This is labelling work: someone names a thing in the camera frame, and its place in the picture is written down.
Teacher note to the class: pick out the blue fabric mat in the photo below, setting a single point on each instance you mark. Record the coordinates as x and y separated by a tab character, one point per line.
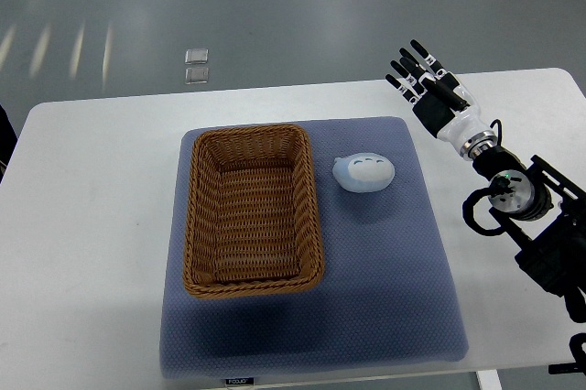
386	298

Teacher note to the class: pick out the lower metal floor plate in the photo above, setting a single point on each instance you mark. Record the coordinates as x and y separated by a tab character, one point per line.
197	75

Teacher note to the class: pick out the metal floor plate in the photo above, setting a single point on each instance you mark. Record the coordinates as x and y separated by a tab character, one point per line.
197	75
196	56

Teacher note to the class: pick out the black object at left edge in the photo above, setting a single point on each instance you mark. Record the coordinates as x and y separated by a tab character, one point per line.
8	140

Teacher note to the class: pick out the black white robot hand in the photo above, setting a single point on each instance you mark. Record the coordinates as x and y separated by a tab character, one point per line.
441	103

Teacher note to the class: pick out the brown wicker basket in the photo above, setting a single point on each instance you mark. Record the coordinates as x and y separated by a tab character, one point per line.
252	225

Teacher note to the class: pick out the upper metal floor plate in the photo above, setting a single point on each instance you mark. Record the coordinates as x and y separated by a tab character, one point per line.
196	56

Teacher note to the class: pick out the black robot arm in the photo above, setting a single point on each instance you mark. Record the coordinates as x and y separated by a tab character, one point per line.
537	206

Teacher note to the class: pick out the blue white plush toy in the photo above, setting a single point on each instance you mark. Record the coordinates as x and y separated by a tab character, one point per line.
363	172

